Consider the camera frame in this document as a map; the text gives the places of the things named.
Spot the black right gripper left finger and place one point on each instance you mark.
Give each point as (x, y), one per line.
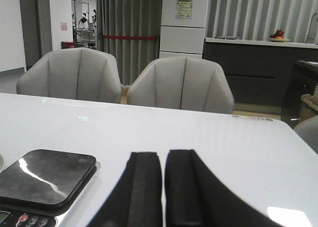
(135, 201)

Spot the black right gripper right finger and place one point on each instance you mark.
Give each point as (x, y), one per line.
(195, 197)

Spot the black electronic kitchen scale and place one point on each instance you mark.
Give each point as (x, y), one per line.
(40, 188)

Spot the grey chair on right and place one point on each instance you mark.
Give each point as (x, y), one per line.
(184, 83)

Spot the grey chair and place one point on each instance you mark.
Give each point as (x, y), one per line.
(76, 73)
(184, 83)

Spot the grey chair on left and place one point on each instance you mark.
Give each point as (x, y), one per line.
(76, 73)

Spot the dark kitchen counter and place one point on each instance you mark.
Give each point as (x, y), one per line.
(258, 72)

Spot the dark side table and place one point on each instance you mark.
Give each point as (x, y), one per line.
(303, 80)

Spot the red barrier belt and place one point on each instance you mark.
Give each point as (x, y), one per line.
(148, 38)

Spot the red trash bin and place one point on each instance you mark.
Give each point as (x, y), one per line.
(67, 44)

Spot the fruit bowl on counter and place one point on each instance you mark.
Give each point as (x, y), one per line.
(278, 36)

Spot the white refrigerator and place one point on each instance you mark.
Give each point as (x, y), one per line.
(183, 28)

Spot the metal faucet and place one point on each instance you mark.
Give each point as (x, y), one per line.
(312, 30)

